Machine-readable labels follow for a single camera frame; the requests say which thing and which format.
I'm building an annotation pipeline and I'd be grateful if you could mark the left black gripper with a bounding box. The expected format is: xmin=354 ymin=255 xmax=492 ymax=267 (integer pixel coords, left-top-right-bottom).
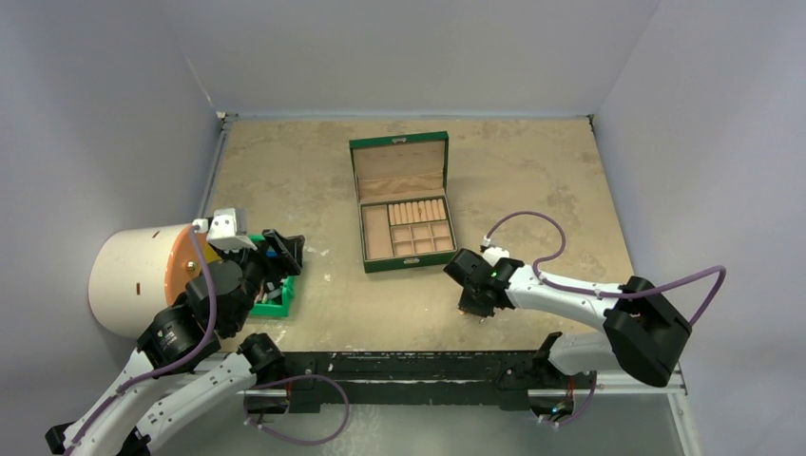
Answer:
xmin=217 ymin=227 xmax=302 ymax=332

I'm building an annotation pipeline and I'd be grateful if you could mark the green jewelry box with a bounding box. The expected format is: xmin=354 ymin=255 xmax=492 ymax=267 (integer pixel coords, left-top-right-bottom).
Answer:
xmin=349 ymin=131 xmax=457 ymax=274

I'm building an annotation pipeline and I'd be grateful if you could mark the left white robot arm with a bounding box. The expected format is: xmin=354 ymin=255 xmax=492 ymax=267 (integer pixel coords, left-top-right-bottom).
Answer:
xmin=46 ymin=219 xmax=305 ymax=455

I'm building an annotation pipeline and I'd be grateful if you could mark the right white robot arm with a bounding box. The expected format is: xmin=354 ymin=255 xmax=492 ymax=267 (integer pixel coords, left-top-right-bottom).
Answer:
xmin=444 ymin=247 xmax=692 ymax=388

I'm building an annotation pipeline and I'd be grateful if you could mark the green plastic bin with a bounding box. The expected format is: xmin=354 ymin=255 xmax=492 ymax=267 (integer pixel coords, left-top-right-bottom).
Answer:
xmin=249 ymin=234 xmax=296 ymax=318

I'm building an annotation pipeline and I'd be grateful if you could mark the white cylinder with orange lid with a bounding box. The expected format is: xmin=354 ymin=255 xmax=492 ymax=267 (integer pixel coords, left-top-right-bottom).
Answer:
xmin=87 ymin=224 xmax=201 ymax=338

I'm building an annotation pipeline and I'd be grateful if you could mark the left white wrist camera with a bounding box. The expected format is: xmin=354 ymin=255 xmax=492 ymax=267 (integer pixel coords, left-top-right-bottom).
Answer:
xmin=191 ymin=207 xmax=258 ymax=253

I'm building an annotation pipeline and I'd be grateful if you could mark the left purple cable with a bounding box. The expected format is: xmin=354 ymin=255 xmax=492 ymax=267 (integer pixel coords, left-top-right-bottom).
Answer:
xmin=63 ymin=219 xmax=219 ymax=456

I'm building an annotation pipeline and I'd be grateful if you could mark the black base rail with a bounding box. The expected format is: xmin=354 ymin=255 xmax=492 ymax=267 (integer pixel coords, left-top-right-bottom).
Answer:
xmin=240 ymin=348 xmax=595 ymax=418

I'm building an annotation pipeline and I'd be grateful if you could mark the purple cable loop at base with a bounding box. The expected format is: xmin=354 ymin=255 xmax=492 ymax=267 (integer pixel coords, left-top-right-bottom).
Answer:
xmin=242 ymin=372 xmax=349 ymax=446

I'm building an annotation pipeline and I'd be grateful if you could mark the aluminium rail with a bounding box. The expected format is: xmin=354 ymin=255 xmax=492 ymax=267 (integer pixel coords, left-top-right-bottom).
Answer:
xmin=595 ymin=366 xmax=687 ymax=395

